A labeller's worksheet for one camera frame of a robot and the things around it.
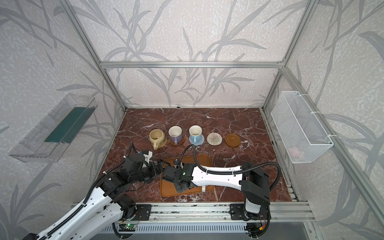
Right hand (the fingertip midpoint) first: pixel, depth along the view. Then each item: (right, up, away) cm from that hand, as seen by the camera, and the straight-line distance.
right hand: (182, 179), depth 78 cm
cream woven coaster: (+19, +18, +24) cm, 36 cm away
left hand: (-6, +8, -4) cm, 11 cm away
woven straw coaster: (-16, +15, +19) cm, 29 cm away
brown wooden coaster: (+32, +17, +24) cm, 43 cm away
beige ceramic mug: (-20, +20, +22) cm, 36 cm away
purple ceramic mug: (-8, +22, +24) cm, 33 cm away
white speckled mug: (+11, -3, -4) cm, 12 cm away
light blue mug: (+6, +22, +17) cm, 29 cm away
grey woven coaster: (+10, +16, +22) cm, 29 cm away
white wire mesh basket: (+53, +24, -17) cm, 60 cm away
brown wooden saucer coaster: (-2, +17, +23) cm, 28 cm away
